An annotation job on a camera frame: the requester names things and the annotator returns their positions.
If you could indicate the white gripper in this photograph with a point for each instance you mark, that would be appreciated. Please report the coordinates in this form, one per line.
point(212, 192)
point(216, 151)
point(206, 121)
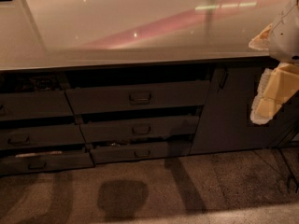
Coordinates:
point(287, 34)

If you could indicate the dark drawer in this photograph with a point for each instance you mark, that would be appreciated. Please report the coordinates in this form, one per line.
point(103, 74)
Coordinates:
point(138, 128)
point(45, 163)
point(43, 136)
point(137, 97)
point(143, 151)
point(33, 105)

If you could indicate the dark cabinet door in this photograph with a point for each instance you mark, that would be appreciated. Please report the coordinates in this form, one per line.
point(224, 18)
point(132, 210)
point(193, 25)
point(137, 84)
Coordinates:
point(225, 123)

